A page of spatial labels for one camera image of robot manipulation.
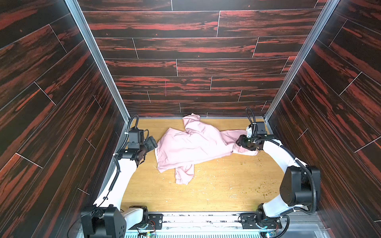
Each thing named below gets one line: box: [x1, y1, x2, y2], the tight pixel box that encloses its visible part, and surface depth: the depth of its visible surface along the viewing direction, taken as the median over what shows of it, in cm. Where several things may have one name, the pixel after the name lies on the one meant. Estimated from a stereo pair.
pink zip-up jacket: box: [155, 113, 259, 185], surface depth 98 cm
